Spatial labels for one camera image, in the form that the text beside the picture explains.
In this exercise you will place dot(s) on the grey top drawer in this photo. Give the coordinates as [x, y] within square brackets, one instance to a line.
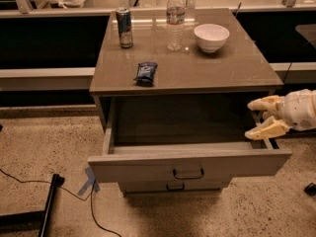
[181, 139]

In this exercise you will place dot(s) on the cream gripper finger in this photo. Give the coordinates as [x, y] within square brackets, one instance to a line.
[270, 127]
[269, 103]

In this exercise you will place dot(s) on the black caster far right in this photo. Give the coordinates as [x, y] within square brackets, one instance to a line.
[311, 189]

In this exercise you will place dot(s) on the grey drawer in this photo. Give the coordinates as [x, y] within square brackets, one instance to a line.
[181, 139]
[177, 186]

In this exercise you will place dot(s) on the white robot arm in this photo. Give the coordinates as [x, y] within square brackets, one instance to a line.
[296, 110]

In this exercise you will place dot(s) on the silver blue drink can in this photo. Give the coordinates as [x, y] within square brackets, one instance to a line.
[124, 27]

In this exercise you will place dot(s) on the dark blue snack packet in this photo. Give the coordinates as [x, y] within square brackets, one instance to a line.
[145, 73]

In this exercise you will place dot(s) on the white ceramic bowl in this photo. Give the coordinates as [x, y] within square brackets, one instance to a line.
[211, 37]

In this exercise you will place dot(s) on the black metal stand left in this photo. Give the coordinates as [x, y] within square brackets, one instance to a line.
[33, 220]

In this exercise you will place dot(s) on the grey bottom drawer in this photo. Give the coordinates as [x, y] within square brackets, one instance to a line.
[177, 186]

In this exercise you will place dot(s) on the blue tape cross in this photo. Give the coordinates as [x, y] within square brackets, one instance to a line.
[91, 182]

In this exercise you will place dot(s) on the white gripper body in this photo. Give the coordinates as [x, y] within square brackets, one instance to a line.
[297, 111]

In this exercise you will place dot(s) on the grey drawer cabinet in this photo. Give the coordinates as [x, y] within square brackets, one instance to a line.
[237, 71]

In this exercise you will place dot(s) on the clear plastic water bottle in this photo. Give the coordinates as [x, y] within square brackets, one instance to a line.
[175, 19]

